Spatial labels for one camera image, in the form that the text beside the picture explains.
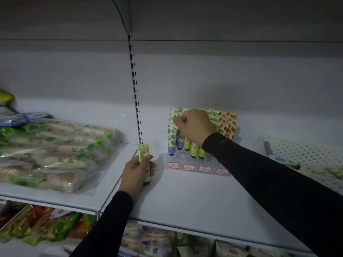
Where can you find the person's right forearm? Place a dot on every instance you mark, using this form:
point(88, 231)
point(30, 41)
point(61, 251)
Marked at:
point(276, 184)

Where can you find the heap of assorted snack packets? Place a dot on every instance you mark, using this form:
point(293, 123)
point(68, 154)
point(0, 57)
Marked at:
point(45, 224)

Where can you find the clear acrylic display rack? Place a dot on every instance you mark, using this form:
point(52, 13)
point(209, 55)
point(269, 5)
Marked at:
point(211, 164)

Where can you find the blue white packet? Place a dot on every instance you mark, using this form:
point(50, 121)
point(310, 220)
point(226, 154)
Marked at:
point(24, 117)

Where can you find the clear bag of green sweets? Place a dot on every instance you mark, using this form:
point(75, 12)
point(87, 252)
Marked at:
point(53, 155)

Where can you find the white store shelf unit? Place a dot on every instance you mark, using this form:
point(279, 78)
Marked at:
point(214, 77)

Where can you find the person's left hand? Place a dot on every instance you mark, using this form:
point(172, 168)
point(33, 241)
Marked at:
point(134, 176)

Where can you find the row of cream tubes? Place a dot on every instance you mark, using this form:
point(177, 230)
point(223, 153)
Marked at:
point(227, 123)

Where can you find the pile of white sweet bags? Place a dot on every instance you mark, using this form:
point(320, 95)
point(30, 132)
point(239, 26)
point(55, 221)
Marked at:
point(147, 240)

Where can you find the white perforated basket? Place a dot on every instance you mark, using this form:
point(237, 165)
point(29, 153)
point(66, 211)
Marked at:
point(308, 152)

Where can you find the person's right hand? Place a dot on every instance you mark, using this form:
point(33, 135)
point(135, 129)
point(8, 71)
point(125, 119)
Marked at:
point(197, 125)

